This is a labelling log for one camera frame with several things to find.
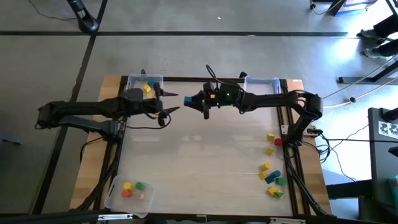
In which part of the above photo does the yellow floor cable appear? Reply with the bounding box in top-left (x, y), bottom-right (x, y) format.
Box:
top-left (322, 77), bottom-right (398, 109)

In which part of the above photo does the silver rail bracket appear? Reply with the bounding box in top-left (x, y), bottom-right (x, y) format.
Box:
top-left (269, 217), bottom-right (306, 224)
top-left (98, 213), bottom-right (134, 221)

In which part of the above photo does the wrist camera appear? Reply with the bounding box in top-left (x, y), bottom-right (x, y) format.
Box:
top-left (214, 86), bottom-right (242, 108)
top-left (124, 88), bottom-right (146, 103)

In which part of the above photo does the black camera stand base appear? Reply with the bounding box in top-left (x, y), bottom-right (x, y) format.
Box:
top-left (67, 0), bottom-right (100, 34)

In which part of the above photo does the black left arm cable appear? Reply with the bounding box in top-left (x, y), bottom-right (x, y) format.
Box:
top-left (124, 111), bottom-right (172, 130)

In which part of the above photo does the teal object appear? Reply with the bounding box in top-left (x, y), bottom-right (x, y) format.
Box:
top-left (387, 174), bottom-right (398, 202)

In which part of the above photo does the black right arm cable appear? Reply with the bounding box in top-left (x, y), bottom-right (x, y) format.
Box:
top-left (205, 64), bottom-right (248, 94)

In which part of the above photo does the clear plastic bin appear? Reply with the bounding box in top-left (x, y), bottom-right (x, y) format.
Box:
top-left (104, 174), bottom-right (155, 218)
top-left (126, 73), bottom-right (165, 101)
top-left (243, 76), bottom-right (282, 104)

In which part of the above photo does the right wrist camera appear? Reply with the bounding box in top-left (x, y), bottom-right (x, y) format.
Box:
top-left (214, 86), bottom-right (242, 108)

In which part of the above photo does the black table leg base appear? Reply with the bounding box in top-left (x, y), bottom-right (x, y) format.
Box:
top-left (338, 57), bottom-right (398, 85)

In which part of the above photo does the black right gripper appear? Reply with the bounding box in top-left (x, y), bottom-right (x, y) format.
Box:
top-left (190, 81), bottom-right (218, 121)

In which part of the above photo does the grey power adapter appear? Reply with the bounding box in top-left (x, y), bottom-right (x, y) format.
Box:
top-left (306, 126), bottom-right (324, 137)

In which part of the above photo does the black cable bundle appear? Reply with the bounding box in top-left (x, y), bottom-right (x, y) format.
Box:
top-left (303, 124), bottom-right (371, 184)

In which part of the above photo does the white black sticker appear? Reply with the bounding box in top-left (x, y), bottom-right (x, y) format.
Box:
top-left (378, 120), bottom-right (398, 140)

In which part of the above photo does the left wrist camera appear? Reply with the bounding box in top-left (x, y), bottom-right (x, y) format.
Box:
top-left (124, 88), bottom-right (146, 103)

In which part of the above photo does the person's leg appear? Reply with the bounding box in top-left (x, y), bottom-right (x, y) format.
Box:
top-left (373, 14), bottom-right (398, 38)
top-left (377, 39), bottom-right (398, 57)

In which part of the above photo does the black aluminium frame rail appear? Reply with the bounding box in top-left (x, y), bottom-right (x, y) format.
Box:
top-left (93, 76), bottom-right (131, 214)
top-left (0, 211), bottom-right (398, 224)
top-left (278, 79), bottom-right (330, 216)
top-left (123, 76), bottom-right (289, 83)

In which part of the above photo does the blue box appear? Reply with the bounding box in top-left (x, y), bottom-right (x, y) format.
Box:
top-left (330, 0), bottom-right (379, 17)

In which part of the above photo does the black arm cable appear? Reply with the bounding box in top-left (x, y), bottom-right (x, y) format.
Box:
top-left (205, 64), bottom-right (248, 94)
top-left (124, 111), bottom-right (172, 130)

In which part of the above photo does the black equipment case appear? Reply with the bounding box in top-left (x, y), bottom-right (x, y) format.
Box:
top-left (368, 107), bottom-right (398, 208)

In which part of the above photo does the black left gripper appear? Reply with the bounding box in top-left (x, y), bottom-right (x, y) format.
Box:
top-left (136, 81), bottom-right (181, 127)

